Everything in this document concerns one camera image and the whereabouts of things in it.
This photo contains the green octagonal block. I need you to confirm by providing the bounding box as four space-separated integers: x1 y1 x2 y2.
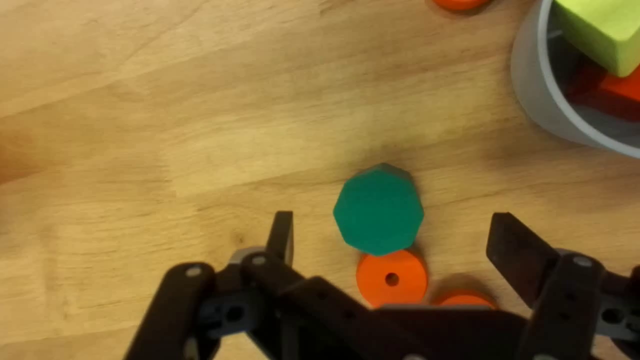
335 164 425 256

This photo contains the yellow-green cube block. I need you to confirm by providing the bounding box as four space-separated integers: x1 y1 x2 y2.
554 0 640 77

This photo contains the red cube block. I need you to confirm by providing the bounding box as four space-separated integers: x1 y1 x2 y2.
566 62 640 122

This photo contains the orange disc below green block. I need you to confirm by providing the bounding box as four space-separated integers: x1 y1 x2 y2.
356 250 430 307

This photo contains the orange disc near cup handle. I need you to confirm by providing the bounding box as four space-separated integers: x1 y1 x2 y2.
433 0 492 14

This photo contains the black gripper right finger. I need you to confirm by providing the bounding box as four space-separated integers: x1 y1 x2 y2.
487 211 558 307

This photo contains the orange disc beside red cube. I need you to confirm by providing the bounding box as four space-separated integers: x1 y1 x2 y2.
435 291 498 310

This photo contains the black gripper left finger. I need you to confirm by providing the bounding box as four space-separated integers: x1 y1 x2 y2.
266 209 294 264

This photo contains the grey measuring cup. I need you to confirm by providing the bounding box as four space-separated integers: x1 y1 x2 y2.
511 0 640 157

